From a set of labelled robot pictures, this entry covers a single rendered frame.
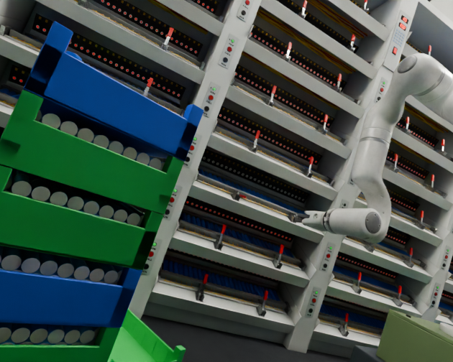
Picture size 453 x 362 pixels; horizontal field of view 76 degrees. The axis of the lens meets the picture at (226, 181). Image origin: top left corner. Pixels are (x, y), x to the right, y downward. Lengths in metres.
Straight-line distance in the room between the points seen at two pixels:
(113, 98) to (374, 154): 0.80
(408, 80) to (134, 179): 0.79
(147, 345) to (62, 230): 0.61
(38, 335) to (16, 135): 0.23
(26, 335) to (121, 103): 0.29
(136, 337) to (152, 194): 0.63
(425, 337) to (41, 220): 0.60
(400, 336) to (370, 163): 0.51
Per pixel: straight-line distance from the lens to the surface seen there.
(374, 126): 1.04
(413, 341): 0.65
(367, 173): 0.98
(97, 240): 0.40
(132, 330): 0.99
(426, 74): 0.97
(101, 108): 0.38
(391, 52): 1.61
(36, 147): 0.37
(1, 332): 0.44
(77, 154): 0.38
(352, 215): 0.93
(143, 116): 0.39
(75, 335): 0.46
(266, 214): 1.14
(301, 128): 1.23
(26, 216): 0.38
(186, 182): 1.02
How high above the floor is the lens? 0.43
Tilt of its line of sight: 6 degrees up
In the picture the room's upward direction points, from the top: 20 degrees clockwise
